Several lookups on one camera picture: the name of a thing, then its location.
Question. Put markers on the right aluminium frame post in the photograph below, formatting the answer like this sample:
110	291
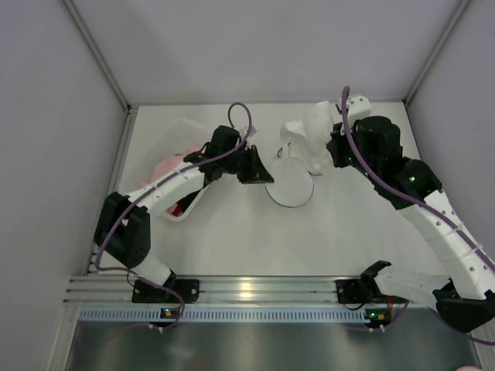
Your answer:
441	42

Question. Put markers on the white bra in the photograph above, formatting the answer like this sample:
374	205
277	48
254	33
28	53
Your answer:
305	139

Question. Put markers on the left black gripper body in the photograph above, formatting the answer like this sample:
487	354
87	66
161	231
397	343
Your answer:
247	165

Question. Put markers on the pink garment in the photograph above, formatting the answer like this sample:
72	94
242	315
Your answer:
166	165

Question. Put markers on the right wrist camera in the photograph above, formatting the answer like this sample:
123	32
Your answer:
357	107

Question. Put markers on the round mesh laundry bag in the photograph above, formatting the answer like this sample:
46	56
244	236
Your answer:
293	184

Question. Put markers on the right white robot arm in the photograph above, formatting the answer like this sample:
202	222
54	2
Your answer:
464	295

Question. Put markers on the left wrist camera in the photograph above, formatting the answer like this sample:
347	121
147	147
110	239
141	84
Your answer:
248	132

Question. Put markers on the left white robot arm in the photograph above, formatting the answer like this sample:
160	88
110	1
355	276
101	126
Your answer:
124	228

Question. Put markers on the left aluminium frame post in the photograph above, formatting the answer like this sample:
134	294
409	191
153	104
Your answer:
95	52

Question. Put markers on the aluminium frame post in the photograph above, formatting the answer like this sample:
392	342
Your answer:
441	42
95	52

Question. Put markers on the white plastic basket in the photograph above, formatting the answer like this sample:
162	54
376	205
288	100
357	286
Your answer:
176	139

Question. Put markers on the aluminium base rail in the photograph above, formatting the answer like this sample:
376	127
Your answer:
306	291

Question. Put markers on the black garment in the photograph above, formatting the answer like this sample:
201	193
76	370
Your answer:
184	203

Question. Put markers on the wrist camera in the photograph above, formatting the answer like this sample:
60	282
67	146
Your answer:
248	132
357	107

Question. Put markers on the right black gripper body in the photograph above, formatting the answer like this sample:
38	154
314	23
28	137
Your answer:
336	147

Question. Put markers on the slotted cable duct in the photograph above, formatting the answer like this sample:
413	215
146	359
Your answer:
231	315

